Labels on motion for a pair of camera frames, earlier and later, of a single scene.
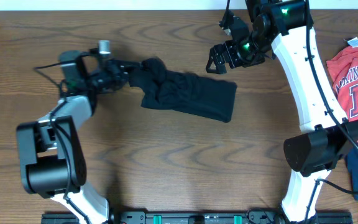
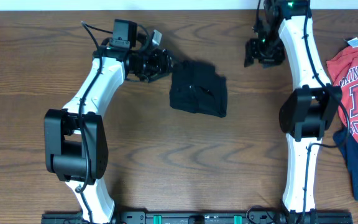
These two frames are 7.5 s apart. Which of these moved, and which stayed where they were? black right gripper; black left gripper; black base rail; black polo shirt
Moved: black left gripper; black polo shirt; black right gripper
Stayed: black base rail
